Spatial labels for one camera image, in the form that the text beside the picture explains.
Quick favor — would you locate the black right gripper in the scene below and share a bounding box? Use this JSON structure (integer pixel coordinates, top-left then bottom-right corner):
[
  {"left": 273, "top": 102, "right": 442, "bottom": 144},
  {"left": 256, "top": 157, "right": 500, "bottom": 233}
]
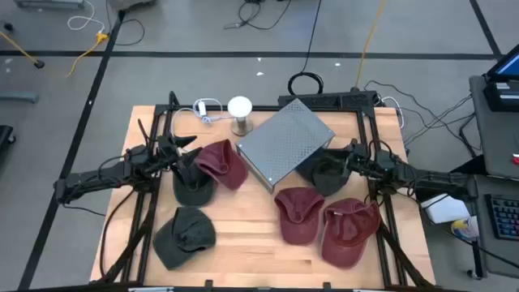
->
[{"left": 332, "top": 141, "right": 382, "bottom": 178}]

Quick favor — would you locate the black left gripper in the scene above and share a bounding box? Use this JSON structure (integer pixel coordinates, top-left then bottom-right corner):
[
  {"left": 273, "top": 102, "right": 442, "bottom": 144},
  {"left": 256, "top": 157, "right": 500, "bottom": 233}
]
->
[{"left": 156, "top": 135, "right": 203, "bottom": 171}]

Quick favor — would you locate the dark green baseball cap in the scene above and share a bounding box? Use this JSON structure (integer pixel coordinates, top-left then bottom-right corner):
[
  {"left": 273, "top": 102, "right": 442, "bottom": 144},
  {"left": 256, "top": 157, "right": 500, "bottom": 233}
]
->
[
  {"left": 152, "top": 206, "right": 217, "bottom": 271},
  {"left": 295, "top": 146, "right": 354, "bottom": 197},
  {"left": 172, "top": 148, "right": 216, "bottom": 207}
]

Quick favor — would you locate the maroon baseball cap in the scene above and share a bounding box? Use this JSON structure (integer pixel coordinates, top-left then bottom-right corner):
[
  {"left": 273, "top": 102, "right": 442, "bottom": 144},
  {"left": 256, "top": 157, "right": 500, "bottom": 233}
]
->
[
  {"left": 321, "top": 197, "right": 382, "bottom": 269},
  {"left": 273, "top": 186, "right": 326, "bottom": 247},
  {"left": 193, "top": 139, "right": 249, "bottom": 191}
]

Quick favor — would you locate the black perforated power strip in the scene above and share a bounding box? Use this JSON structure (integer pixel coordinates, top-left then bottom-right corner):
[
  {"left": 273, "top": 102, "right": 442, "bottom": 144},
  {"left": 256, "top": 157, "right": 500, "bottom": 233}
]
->
[{"left": 277, "top": 89, "right": 380, "bottom": 110}]

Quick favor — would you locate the grey perforated metal box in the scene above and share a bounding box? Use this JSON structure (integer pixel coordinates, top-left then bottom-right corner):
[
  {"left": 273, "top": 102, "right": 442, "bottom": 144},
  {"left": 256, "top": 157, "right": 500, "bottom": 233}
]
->
[{"left": 235, "top": 97, "right": 337, "bottom": 194}]

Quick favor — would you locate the white dome lamp, metal base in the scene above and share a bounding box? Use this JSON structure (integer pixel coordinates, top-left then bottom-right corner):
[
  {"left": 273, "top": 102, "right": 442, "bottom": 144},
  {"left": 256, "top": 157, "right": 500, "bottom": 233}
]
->
[{"left": 226, "top": 96, "right": 255, "bottom": 137}]

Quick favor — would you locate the white box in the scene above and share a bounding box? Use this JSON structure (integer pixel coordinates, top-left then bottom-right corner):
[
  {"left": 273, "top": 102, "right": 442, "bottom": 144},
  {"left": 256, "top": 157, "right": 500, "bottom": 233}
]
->
[{"left": 419, "top": 193, "right": 471, "bottom": 225}]

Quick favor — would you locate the black desk crossbar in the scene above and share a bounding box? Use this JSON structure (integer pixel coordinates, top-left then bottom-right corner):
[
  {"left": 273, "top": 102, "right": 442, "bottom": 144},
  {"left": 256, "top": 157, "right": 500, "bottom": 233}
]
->
[{"left": 449, "top": 154, "right": 487, "bottom": 176}]

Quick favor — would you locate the white wipes canister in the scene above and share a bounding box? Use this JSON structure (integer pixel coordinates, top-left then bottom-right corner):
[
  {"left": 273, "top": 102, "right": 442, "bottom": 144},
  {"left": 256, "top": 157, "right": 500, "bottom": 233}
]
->
[{"left": 450, "top": 216, "right": 480, "bottom": 240}]

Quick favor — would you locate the grey desk top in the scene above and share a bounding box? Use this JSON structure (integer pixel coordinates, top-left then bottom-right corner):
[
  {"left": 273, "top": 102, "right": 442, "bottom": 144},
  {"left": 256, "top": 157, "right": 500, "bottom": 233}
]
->
[{"left": 468, "top": 75, "right": 519, "bottom": 179}]

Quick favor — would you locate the black desktop device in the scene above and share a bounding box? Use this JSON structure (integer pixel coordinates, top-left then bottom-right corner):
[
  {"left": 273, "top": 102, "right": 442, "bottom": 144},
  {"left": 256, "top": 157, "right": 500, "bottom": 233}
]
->
[{"left": 483, "top": 79, "right": 519, "bottom": 113}]

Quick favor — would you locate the black desk leg with caster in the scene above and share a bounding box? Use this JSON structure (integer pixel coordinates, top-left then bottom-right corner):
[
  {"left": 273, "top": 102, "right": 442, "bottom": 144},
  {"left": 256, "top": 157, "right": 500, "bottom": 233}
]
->
[{"left": 465, "top": 238, "right": 486, "bottom": 281}]

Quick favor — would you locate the black backlit keyboard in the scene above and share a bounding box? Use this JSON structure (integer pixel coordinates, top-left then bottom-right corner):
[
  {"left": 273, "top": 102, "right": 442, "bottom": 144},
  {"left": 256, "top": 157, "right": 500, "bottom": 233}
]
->
[{"left": 484, "top": 193, "right": 519, "bottom": 241}]

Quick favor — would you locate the grey floor bar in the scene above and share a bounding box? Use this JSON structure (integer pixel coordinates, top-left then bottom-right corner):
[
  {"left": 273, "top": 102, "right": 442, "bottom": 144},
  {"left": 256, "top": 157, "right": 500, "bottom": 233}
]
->
[{"left": 0, "top": 92, "right": 40, "bottom": 104}]

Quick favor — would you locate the grey keyboard shelf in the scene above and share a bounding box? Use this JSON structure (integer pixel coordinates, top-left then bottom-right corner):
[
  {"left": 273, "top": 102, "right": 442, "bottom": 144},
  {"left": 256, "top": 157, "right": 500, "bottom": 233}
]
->
[{"left": 472, "top": 174, "right": 519, "bottom": 279}]

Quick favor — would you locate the black chair base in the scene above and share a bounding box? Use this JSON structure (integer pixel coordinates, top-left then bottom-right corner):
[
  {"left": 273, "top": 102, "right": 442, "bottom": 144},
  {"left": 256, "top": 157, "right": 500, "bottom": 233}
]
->
[{"left": 0, "top": 124, "right": 16, "bottom": 160}]

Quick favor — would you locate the white cable with adapter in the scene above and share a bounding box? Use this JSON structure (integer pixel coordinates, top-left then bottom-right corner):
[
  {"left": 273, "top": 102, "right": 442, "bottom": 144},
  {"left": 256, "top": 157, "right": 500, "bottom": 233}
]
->
[{"left": 169, "top": 97, "right": 236, "bottom": 135}]

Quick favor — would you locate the white looped cable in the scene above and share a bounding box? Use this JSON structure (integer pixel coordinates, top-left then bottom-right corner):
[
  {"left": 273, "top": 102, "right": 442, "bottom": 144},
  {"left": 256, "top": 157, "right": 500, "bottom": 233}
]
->
[{"left": 380, "top": 96, "right": 405, "bottom": 130}]

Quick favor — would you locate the black coiled floor cable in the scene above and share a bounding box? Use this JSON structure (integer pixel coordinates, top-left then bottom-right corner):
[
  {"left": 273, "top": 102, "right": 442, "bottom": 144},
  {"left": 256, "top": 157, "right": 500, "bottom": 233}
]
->
[{"left": 287, "top": 0, "right": 324, "bottom": 97}]

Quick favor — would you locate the black cable bundle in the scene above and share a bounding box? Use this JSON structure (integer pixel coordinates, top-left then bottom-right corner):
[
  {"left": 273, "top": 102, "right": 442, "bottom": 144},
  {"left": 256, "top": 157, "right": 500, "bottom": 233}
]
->
[{"left": 362, "top": 79, "right": 483, "bottom": 159}]

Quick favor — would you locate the orange-yellow floor cable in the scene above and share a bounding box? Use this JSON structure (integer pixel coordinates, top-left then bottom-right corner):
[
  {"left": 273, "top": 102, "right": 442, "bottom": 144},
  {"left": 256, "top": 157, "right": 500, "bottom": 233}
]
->
[{"left": 354, "top": 0, "right": 387, "bottom": 91}]

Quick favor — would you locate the black aluminium table frame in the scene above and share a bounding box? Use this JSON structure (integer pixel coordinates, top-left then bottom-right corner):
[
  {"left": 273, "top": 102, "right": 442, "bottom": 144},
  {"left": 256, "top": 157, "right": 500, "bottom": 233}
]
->
[{"left": 88, "top": 91, "right": 437, "bottom": 292}]

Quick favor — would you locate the black looped floor cable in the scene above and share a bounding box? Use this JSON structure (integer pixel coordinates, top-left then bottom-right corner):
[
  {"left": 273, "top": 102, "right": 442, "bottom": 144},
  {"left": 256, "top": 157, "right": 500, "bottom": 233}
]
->
[{"left": 104, "top": 0, "right": 146, "bottom": 46}]

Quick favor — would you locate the yellow extension cable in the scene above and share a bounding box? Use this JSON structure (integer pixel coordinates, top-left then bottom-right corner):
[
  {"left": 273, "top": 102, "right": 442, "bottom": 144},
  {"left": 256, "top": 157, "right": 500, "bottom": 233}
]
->
[{"left": 0, "top": 31, "right": 110, "bottom": 78}]

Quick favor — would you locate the black tangled floor cable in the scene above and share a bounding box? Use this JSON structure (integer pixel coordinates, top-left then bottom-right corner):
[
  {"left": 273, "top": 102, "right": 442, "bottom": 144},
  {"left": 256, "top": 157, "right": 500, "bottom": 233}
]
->
[{"left": 224, "top": 0, "right": 293, "bottom": 32}]

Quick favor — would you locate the white floor cable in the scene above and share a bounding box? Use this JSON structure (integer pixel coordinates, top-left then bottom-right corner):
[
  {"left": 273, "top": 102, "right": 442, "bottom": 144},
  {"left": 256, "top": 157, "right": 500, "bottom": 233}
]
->
[{"left": 66, "top": 0, "right": 106, "bottom": 33}]

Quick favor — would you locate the grey metal floor rail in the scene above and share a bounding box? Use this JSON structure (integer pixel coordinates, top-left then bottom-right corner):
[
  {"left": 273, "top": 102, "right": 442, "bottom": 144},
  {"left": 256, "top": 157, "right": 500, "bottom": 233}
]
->
[{"left": 14, "top": 0, "right": 86, "bottom": 10}]

